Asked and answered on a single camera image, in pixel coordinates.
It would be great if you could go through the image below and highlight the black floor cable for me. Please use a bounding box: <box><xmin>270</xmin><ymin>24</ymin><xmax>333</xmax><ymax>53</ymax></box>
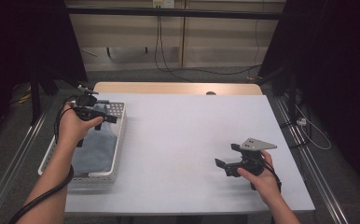
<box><xmin>280</xmin><ymin>101</ymin><xmax>313</xmax><ymax>149</ymax></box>

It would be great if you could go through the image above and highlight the wooden table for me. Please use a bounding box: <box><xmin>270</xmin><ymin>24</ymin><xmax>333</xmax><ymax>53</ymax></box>
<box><xmin>92</xmin><ymin>81</ymin><xmax>264</xmax><ymax>96</ymax></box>

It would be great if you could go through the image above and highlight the person's left hand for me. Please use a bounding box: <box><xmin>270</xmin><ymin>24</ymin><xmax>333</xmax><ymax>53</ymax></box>
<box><xmin>56</xmin><ymin>103</ymin><xmax>104</xmax><ymax>150</ymax></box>

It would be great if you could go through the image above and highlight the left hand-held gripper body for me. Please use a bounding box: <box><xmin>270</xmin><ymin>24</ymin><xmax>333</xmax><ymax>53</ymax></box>
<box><xmin>73</xmin><ymin>85</ymin><xmax>105</xmax><ymax>120</ymax></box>

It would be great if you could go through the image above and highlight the black horizontal bar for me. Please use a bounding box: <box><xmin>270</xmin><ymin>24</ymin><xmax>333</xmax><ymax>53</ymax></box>
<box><xmin>65</xmin><ymin>7</ymin><xmax>286</xmax><ymax>21</ymax></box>

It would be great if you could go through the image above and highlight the white perforated plastic basket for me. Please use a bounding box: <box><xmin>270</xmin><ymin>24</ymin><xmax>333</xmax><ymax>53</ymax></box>
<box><xmin>37</xmin><ymin>99</ymin><xmax>128</xmax><ymax>185</ymax></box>

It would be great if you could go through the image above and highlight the thin black hanging cable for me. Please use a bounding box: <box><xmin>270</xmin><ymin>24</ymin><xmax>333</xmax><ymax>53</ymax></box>
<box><xmin>254</xmin><ymin>0</ymin><xmax>262</xmax><ymax>67</ymax></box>

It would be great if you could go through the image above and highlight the dark curtain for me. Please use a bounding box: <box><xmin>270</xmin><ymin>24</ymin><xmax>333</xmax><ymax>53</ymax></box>
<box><xmin>257</xmin><ymin>0</ymin><xmax>360</xmax><ymax>200</ymax></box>
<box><xmin>0</xmin><ymin>0</ymin><xmax>89</xmax><ymax>147</ymax></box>

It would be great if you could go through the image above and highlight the wooden stick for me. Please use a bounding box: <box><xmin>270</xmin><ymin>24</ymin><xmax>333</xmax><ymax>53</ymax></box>
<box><xmin>80</xmin><ymin>49</ymin><xmax>99</xmax><ymax>58</ymax></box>

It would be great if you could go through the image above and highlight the yellow cable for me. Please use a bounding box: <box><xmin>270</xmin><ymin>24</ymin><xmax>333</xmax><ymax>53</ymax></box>
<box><xmin>9</xmin><ymin>83</ymin><xmax>34</xmax><ymax>105</ymax></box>

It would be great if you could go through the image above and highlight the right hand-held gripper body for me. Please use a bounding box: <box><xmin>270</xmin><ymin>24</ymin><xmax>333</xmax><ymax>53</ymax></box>
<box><xmin>224</xmin><ymin>137</ymin><xmax>278</xmax><ymax>177</ymax></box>

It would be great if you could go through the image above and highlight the black metal stand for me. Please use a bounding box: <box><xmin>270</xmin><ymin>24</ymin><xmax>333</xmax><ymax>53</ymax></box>
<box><xmin>28</xmin><ymin>66</ymin><xmax>92</xmax><ymax>126</ymax></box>
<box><xmin>256</xmin><ymin>63</ymin><xmax>300</xmax><ymax>125</ymax></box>

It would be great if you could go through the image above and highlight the metal floor rail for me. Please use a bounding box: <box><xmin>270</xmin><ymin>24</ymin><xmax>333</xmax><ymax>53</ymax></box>
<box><xmin>0</xmin><ymin>106</ymin><xmax>50</xmax><ymax>224</ymax></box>
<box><xmin>272</xmin><ymin>94</ymin><xmax>350</xmax><ymax>224</ymax></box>

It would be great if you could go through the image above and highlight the person's right hand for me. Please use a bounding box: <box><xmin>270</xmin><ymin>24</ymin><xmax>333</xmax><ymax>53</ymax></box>
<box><xmin>237</xmin><ymin>151</ymin><xmax>281</xmax><ymax>206</ymax></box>

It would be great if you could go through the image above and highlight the left hand-held gripper black cable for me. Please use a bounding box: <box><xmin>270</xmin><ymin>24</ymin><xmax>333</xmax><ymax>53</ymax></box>
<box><xmin>8</xmin><ymin>95</ymin><xmax>76</xmax><ymax>224</ymax></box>

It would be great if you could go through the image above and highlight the light blue knit sweater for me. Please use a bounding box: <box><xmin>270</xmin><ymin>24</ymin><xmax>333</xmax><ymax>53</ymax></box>
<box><xmin>71</xmin><ymin>103</ymin><xmax>119</xmax><ymax>175</ymax></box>

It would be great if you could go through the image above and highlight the right hand-held gripper black cable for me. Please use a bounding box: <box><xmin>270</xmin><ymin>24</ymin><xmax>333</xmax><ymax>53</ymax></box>
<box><xmin>260</xmin><ymin>161</ymin><xmax>284</xmax><ymax>194</ymax></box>

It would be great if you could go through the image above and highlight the white cable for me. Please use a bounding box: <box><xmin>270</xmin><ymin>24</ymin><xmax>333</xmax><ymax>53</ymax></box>
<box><xmin>294</xmin><ymin>104</ymin><xmax>333</xmax><ymax>151</ymax></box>

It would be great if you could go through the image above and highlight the white wall socket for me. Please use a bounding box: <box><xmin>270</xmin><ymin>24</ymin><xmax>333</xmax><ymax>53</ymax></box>
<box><xmin>152</xmin><ymin>0</ymin><xmax>176</xmax><ymax>9</ymax></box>

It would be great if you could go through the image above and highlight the hand-held gripper black cable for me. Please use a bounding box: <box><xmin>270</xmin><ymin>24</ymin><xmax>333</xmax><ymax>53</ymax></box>
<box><xmin>8</xmin><ymin>95</ymin><xmax>76</xmax><ymax>224</ymax></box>
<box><xmin>260</xmin><ymin>161</ymin><xmax>284</xmax><ymax>194</ymax></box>

